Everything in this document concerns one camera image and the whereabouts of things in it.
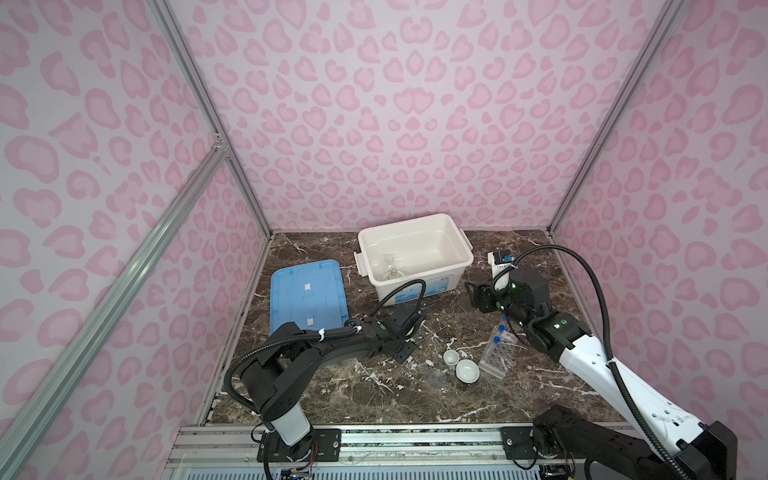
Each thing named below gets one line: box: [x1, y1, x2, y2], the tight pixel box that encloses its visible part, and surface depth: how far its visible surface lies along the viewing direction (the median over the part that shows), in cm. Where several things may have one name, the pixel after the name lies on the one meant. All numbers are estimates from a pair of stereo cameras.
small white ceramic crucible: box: [443, 349, 460, 366], surface depth 87 cm
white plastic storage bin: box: [354, 214, 474, 306], surface depth 102 cm
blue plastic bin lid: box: [270, 259, 349, 336], surface depth 103 cm
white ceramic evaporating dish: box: [455, 359, 480, 384], surface depth 85 cm
